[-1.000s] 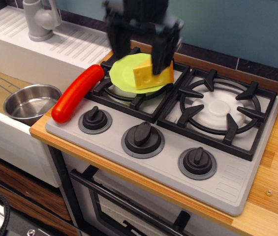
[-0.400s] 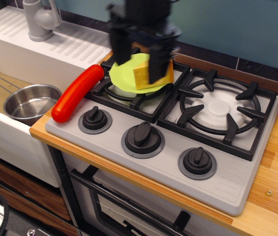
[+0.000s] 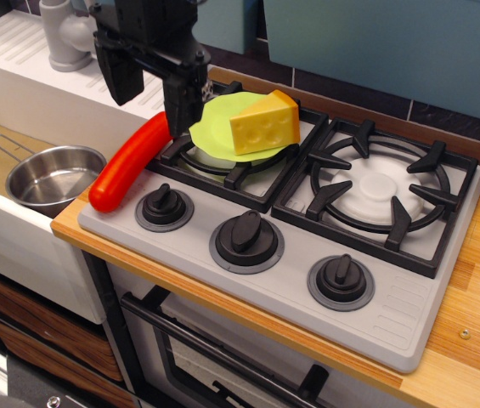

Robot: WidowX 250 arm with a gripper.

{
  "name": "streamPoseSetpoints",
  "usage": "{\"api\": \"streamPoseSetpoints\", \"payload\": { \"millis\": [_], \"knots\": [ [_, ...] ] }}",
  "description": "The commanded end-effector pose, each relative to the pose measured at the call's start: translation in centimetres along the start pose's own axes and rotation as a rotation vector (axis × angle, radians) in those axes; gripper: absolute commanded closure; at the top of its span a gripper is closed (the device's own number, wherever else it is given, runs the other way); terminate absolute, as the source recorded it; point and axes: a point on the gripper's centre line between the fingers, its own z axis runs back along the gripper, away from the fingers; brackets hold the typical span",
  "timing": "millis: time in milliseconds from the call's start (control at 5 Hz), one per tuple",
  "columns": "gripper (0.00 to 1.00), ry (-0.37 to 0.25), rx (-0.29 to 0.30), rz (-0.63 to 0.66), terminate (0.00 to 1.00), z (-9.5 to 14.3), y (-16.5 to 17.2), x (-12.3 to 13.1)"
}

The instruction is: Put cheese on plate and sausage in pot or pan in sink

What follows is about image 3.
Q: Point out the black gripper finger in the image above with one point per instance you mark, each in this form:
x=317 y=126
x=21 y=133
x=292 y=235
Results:
x=183 y=101
x=122 y=75

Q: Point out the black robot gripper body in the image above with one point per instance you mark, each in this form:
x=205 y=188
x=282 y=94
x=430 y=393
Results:
x=158 y=35

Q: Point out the yellow toy cheese wedge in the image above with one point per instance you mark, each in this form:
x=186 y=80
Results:
x=271 y=122

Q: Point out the light green plastic plate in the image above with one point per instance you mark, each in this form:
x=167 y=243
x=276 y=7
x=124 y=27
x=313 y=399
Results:
x=213 y=135

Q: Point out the red toy sausage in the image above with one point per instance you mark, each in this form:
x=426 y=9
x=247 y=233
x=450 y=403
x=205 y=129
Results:
x=115 y=180

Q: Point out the white toy sink unit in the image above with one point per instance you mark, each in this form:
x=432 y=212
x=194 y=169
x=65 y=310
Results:
x=40 y=106

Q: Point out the small stainless steel pot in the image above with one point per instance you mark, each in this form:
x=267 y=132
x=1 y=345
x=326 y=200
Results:
x=50 y=180

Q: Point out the grey toy faucet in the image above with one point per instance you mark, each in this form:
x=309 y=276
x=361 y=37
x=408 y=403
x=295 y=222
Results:
x=69 y=36

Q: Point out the black left burner grate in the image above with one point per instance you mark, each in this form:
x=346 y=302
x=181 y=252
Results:
x=251 y=184

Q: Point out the black burner grate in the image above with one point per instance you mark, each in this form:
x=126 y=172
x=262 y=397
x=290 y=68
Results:
x=392 y=198
x=251 y=184

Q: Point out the black left stove knob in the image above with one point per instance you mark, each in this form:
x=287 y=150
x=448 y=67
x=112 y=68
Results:
x=164 y=210

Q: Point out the black stove knob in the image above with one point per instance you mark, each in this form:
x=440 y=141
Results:
x=164 y=210
x=247 y=244
x=341 y=283

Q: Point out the black middle stove knob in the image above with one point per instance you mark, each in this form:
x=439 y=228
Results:
x=247 y=244

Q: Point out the grey toy stove top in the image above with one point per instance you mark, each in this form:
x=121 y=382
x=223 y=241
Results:
x=392 y=328

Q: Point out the black right burner grate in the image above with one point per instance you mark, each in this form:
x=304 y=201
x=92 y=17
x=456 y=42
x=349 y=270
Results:
x=392 y=198

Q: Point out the black right stove knob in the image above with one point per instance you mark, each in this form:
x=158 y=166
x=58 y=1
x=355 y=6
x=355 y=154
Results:
x=341 y=283

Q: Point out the wooden drawer fronts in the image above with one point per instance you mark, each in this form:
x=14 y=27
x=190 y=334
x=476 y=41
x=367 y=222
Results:
x=61 y=344

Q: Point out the black oven door handle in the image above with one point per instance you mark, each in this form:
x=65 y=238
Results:
x=167 y=328

